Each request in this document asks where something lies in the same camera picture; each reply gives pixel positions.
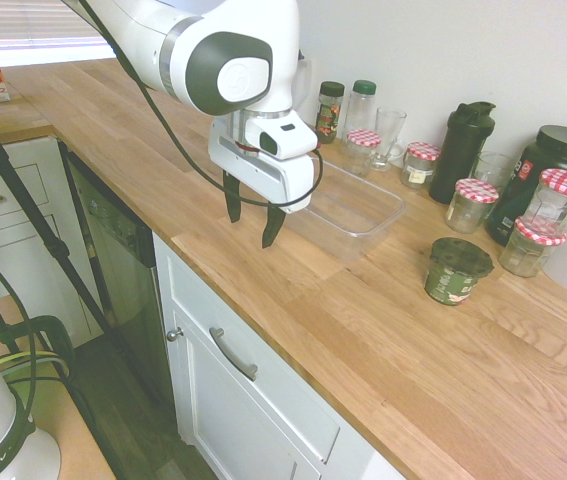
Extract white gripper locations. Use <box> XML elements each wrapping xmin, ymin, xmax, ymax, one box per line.
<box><xmin>207</xmin><ymin>114</ymin><xmax>320</xmax><ymax>250</ymax></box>

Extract clear plastic rectangular container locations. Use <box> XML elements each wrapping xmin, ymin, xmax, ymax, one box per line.
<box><xmin>286</xmin><ymin>158</ymin><xmax>408</xmax><ymax>265</ymax></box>

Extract green cereal cup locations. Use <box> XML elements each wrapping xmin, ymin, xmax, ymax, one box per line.
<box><xmin>423</xmin><ymin>236</ymin><xmax>496</xmax><ymax>307</ymax></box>

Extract small jar red gingham lid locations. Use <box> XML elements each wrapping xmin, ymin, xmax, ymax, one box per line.
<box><xmin>343</xmin><ymin>128</ymin><xmax>382</xmax><ymax>177</ymax></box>

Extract spice bottle black lid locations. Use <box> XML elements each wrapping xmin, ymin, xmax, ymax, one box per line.
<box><xmin>315</xmin><ymin>80</ymin><xmax>346</xmax><ymax>146</ymax></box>

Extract white cabinet drawer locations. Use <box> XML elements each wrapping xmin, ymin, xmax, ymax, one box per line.
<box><xmin>151</xmin><ymin>232</ymin><xmax>414</xmax><ymax>480</ymax></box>

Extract stainless steel dishwasher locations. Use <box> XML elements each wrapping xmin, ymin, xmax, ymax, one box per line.
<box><xmin>57</xmin><ymin>140</ymin><xmax>177</xmax><ymax>406</ymax></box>

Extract clear bottle green lid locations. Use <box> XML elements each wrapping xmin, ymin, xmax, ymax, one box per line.
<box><xmin>344</xmin><ymin>79</ymin><xmax>378</xmax><ymax>142</ymax></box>

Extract clear glass mug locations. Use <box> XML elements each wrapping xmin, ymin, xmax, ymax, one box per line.
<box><xmin>368</xmin><ymin>106</ymin><xmax>408</xmax><ymax>173</ymax></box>

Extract labelled jar red gingham lid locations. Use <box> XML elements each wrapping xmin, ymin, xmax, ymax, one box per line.
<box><xmin>400</xmin><ymin>141</ymin><xmax>442</xmax><ymax>192</ymax></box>

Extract black shaker bottle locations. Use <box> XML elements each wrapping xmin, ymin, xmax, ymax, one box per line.
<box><xmin>428</xmin><ymin>100</ymin><xmax>497</xmax><ymax>206</ymax></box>

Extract empty jar red gingham lid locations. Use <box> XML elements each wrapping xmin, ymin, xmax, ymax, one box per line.
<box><xmin>444</xmin><ymin>177</ymin><xmax>500</xmax><ymax>235</ymax></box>

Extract black tripod stand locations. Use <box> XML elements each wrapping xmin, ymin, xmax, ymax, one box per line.
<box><xmin>0</xmin><ymin>83</ymin><xmax>117</xmax><ymax>351</ymax></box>

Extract clear glass tumbler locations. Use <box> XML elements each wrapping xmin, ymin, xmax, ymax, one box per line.
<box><xmin>471</xmin><ymin>150</ymin><xmax>515</xmax><ymax>194</ymax></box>

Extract faceted jar red gingham lid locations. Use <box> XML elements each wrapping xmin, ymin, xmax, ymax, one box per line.
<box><xmin>498</xmin><ymin>216</ymin><xmax>567</xmax><ymax>279</ymax></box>

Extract white window blinds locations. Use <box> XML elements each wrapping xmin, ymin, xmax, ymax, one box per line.
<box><xmin>0</xmin><ymin>0</ymin><xmax>114</xmax><ymax>51</ymax></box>

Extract tall jar red gingham lid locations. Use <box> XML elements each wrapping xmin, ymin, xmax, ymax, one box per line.
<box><xmin>519</xmin><ymin>168</ymin><xmax>567</xmax><ymax>237</ymax></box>

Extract black protein powder tub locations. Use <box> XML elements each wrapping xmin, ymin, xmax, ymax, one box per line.
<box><xmin>484</xmin><ymin>124</ymin><xmax>567</xmax><ymax>247</ymax></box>

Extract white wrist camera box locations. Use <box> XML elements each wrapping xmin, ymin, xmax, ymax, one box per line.
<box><xmin>244</xmin><ymin>118</ymin><xmax>320</xmax><ymax>162</ymax></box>

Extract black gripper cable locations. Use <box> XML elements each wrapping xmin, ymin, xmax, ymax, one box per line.
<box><xmin>78</xmin><ymin>0</ymin><xmax>325</xmax><ymax>207</ymax></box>

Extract silver drawer handle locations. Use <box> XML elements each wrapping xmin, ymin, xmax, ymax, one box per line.
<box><xmin>208</xmin><ymin>326</ymin><xmax>260</xmax><ymax>383</ymax></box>

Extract white cabinet with bar handle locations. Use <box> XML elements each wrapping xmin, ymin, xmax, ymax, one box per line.
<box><xmin>0</xmin><ymin>134</ymin><xmax>104</xmax><ymax>349</ymax></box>

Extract black floor cable bundle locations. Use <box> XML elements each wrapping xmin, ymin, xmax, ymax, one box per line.
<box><xmin>0</xmin><ymin>239</ymin><xmax>77</xmax><ymax>401</ymax></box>

